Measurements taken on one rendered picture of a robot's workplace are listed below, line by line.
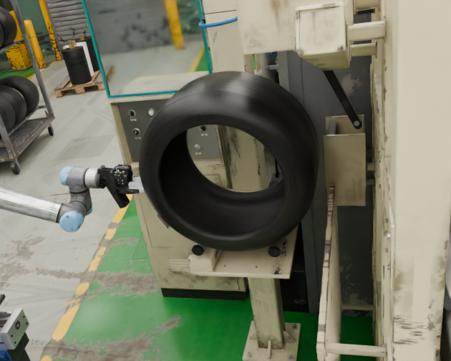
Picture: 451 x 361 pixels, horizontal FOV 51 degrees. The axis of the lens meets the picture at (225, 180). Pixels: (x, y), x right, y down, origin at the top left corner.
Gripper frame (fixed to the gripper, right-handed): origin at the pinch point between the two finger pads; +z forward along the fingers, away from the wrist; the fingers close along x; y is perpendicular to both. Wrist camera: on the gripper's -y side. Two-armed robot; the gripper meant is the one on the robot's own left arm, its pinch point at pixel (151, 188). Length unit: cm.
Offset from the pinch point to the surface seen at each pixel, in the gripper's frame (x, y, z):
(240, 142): 28.3, 8.0, 27.6
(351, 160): 21, 7, 70
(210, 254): -5.9, -22.1, 23.1
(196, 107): -11.6, 36.9, 22.7
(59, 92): 519, -149, -376
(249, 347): 30, -107, 31
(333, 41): -44, 64, 62
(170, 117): -11.4, 33.1, 14.0
